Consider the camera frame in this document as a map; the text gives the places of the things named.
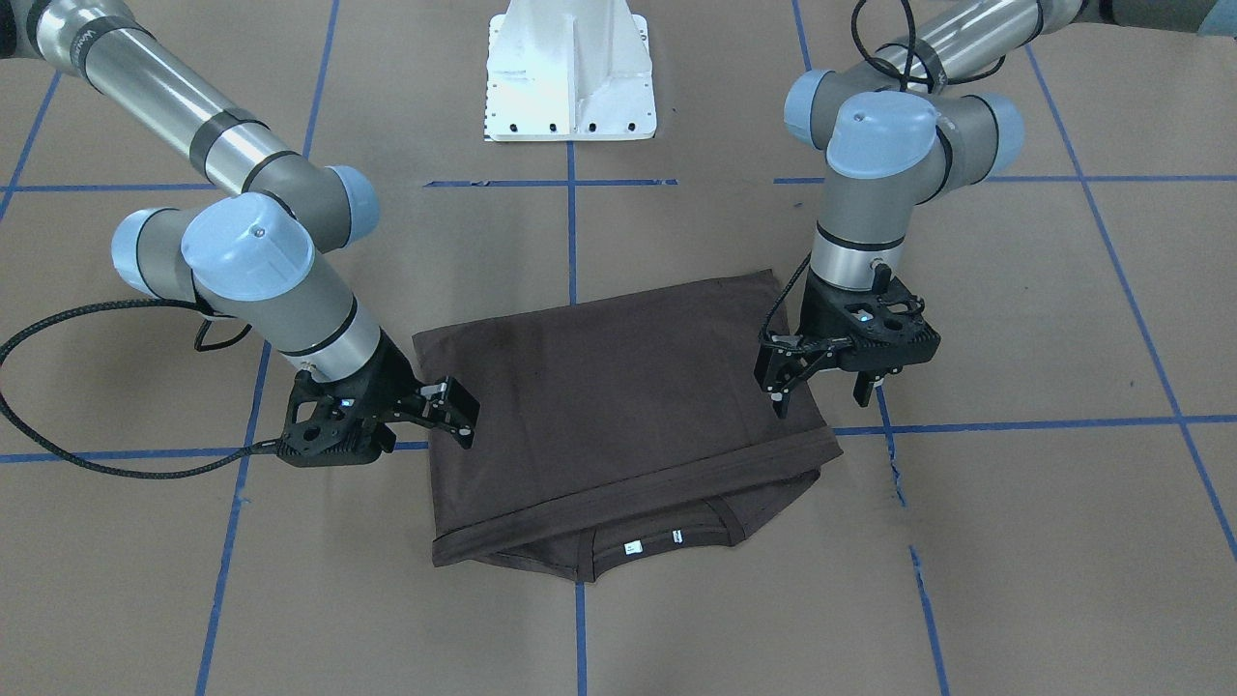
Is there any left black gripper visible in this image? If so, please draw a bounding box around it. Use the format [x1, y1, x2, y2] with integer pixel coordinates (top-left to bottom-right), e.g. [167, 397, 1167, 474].
[755, 272, 941, 420]

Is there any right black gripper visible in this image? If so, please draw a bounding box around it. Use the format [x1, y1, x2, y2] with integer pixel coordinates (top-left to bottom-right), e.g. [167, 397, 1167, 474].
[281, 333, 480, 469]

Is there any dark brown t-shirt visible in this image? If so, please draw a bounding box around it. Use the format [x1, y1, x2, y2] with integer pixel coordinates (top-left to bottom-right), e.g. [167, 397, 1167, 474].
[414, 269, 841, 582]

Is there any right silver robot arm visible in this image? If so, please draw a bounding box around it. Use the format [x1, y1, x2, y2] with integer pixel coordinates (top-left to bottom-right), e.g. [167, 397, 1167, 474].
[2, 1, 480, 467]

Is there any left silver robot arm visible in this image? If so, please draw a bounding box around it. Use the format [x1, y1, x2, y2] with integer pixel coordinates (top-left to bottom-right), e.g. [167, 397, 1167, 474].
[755, 1, 1235, 418]

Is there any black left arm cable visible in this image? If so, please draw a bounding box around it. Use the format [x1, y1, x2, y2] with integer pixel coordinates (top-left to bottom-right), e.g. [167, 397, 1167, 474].
[850, 0, 1011, 96]

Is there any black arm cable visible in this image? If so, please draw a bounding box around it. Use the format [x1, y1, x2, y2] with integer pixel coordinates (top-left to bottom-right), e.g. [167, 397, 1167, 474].
[850, 0, 1011, 96]
[0, 298, 291, 480]

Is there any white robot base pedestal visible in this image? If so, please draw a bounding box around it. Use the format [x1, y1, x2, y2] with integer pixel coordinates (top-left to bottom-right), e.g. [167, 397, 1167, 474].
[482, 1, 658, 142]

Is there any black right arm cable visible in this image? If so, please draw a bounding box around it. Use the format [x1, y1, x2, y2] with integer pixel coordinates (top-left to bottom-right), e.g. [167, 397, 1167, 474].
[0, 298, 291, 480]

